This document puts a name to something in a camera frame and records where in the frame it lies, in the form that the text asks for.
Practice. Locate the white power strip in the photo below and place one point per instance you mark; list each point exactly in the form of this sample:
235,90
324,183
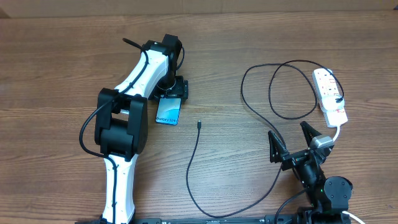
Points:
325,84

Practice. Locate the white charger plug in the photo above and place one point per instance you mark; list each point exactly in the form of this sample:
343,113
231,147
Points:
332,103

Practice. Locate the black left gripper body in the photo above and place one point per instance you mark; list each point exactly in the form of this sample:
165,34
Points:
171,85

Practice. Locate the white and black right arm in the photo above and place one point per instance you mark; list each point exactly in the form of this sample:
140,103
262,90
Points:
328,196

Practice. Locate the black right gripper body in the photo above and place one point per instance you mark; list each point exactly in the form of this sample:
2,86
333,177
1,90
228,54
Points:
309,173

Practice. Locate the Samsung Galaxy smartphone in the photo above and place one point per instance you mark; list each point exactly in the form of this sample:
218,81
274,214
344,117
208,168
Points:
168,111

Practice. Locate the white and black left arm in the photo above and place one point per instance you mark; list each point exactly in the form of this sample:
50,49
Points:
121,126

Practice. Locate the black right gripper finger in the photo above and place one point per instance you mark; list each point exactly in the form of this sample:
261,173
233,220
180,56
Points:
309,132
277,149

